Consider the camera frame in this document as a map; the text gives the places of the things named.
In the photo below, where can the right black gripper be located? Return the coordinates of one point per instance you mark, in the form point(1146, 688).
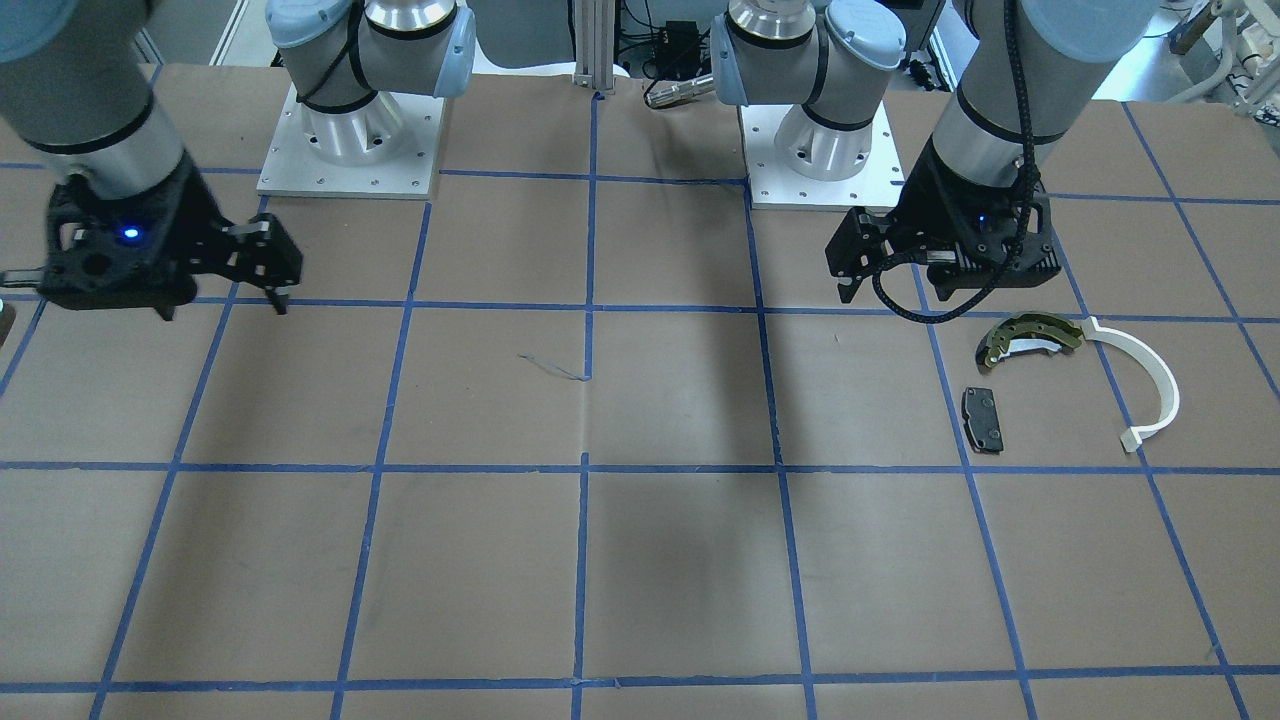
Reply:
point(190, 203)

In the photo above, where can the silver cylinder tool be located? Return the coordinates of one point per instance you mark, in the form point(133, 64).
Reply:
point(679, 92)

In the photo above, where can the aluminium frame post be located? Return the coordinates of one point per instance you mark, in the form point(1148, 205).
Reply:
point(593, 32)

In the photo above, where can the olive brake shoe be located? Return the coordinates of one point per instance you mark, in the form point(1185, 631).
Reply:
point(1026, 332)

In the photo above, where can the white curved plastic bracket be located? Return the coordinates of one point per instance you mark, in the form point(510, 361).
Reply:
point(1165, 382)

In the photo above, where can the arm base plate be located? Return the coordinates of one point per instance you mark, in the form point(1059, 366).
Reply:
point(796, 164)
point(387, 150)

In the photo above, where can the black brake pad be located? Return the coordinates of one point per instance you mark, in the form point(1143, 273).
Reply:
point(980, 420)

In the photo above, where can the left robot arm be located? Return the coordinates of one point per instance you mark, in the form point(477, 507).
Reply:
point(1036, 67)

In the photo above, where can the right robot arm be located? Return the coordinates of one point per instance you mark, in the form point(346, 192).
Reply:
point(73, 93)

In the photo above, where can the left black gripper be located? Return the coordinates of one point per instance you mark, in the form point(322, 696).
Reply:
point(926, 203)

